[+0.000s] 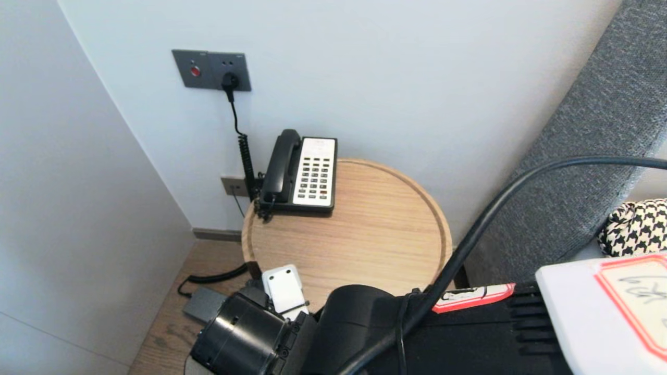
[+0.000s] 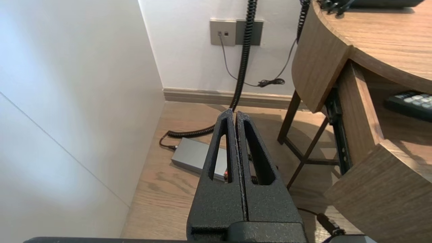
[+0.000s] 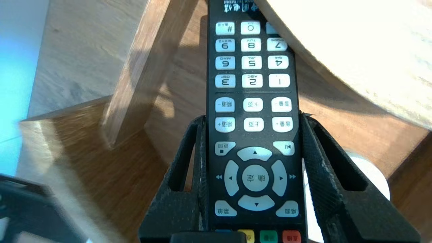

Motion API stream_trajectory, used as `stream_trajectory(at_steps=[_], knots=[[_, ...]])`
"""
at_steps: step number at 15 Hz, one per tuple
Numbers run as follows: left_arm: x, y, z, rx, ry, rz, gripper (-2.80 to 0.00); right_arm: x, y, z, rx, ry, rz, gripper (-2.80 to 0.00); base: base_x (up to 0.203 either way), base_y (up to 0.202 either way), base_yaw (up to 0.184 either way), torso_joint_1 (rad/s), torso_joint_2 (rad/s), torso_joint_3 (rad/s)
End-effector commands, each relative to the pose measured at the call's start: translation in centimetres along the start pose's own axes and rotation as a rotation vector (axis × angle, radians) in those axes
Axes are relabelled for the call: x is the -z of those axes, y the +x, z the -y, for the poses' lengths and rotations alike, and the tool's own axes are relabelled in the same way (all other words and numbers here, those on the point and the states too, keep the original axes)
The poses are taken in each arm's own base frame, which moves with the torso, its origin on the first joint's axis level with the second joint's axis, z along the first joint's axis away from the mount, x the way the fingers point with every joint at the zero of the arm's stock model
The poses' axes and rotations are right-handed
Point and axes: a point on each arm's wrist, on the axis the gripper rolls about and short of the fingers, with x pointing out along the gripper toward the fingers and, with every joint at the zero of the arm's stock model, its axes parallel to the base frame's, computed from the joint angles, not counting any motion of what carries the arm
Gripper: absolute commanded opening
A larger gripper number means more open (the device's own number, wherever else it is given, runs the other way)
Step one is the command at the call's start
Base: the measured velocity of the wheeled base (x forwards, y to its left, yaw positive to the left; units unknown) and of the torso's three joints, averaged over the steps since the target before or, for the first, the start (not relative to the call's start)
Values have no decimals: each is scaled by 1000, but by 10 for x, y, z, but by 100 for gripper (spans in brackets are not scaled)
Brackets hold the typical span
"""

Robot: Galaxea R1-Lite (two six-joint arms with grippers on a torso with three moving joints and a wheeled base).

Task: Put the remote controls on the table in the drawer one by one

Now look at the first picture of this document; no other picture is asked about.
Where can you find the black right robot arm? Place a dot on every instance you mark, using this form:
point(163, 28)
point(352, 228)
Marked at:
point(469, 338)

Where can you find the grey skirting board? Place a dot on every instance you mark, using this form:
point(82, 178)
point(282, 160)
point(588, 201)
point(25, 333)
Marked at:
point(216, 235)

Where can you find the small red bordered tag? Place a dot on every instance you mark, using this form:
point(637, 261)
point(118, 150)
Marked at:
point(469, 298)

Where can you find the handwritten red bordered label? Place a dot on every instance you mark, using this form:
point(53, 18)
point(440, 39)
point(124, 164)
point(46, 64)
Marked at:
point(638, 297)

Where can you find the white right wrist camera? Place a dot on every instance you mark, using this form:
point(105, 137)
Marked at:
point(285, 289)

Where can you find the black and white desk telephone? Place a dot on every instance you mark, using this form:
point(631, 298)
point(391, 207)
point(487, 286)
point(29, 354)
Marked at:
point(315, 174)

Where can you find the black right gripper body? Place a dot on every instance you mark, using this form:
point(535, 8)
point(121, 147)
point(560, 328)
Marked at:
point(239, 338)

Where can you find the grey wall power socket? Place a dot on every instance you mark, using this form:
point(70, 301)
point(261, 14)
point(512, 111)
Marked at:
point(237, 63)

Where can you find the black white houndstooth pillow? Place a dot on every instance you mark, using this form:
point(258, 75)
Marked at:
point(638, 226)

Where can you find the grey power adapter brick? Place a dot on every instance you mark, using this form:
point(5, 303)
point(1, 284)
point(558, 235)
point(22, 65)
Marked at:
point(203, 307)

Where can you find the beige wall phone socket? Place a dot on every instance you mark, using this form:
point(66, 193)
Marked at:
point(232, 186)

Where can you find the grey upholstered headboard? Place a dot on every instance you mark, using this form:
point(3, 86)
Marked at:
point(573, 156)

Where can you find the grey switch plate red button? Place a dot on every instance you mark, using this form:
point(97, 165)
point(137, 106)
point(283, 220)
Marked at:
point(190, 69)

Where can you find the round wooden side table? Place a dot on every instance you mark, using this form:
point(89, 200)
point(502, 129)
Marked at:
point(365, 234)

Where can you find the black power plug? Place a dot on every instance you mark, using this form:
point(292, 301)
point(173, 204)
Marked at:
point(230, 82)

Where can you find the black telephone handset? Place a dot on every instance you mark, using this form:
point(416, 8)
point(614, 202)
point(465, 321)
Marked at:
point(281, 161)

